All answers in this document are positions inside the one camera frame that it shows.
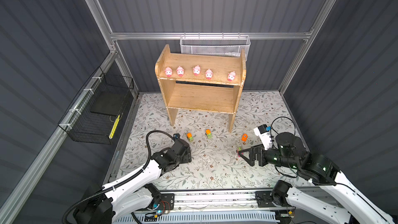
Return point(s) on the pink pig toy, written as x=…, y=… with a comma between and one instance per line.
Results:
x=197, y=70
x=180, y=71
x=208, y=74
x=231, y=76
x=168, y=72

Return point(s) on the white vented cover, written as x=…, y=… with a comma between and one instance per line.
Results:
x=211, y=217

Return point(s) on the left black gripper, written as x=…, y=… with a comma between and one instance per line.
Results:
x=187, y=155

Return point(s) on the yellow corn toy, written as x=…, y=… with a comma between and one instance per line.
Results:
x=114, y=127

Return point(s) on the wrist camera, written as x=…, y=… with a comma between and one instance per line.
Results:
x=263, y=132
x=176, y=136

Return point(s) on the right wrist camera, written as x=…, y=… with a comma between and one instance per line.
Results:
x=263, y=132

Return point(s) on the wooden two-tier shelf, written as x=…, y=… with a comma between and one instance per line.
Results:
x=196, y=93

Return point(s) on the black wire basket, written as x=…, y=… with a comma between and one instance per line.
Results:
x=90, y=118

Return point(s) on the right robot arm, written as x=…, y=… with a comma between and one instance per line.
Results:
x=287, y=151

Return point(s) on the pink green toy truck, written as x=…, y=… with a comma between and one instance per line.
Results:
x=239, y=149

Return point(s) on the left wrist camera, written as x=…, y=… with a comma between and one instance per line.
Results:
x=176, y=136

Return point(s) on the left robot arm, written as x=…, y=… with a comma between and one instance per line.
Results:
x=105, y=204

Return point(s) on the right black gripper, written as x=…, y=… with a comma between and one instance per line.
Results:
x=258, y=149

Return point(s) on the pink pig toy front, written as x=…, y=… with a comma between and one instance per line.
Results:
x=197, y=70

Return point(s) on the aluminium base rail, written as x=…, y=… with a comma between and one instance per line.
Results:
x=214, y=197

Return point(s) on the white wire mesh basket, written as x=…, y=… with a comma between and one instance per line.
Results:
x=215, y=45

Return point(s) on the orange toy car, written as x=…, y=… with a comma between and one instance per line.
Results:
x=244, y=137

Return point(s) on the orange green mixer truck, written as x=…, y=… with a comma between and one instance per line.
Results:
x=208, y=133
x=189, y=137

